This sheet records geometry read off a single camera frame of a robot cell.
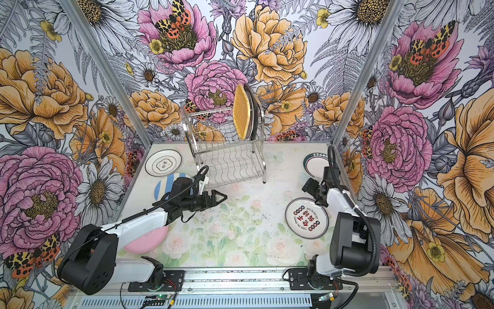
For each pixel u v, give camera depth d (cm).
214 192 77
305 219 90
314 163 112
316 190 81
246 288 74
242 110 86
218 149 76
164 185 103
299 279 74
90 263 42
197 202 76
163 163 112
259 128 80
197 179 78
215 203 75
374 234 42
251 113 73
